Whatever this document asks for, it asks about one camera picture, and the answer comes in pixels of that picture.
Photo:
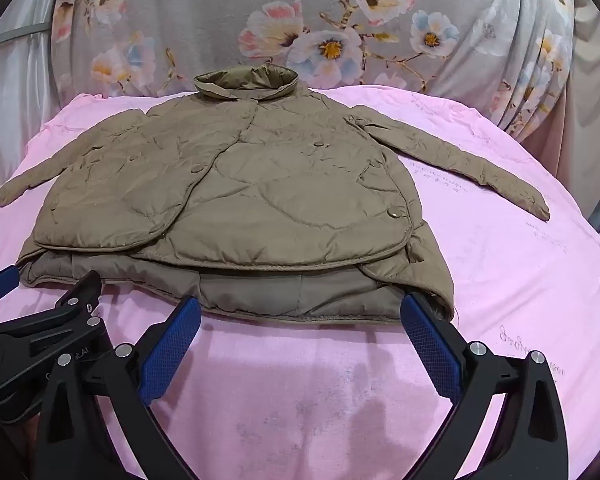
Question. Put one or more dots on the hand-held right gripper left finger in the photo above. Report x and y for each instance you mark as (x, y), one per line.
(171, 349)

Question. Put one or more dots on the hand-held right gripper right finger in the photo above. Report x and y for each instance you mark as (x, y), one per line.
(432, 350)

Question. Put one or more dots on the olive quilted jacket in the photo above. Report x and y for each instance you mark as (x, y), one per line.
(280, 200)

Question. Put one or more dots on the pink blanket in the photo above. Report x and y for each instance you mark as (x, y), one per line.
(305, 410)

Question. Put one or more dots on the pale satin curtain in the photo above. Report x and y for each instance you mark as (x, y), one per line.
(10, 105)

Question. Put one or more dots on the grey floral duvet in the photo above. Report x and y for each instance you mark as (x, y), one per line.
(205, 25)

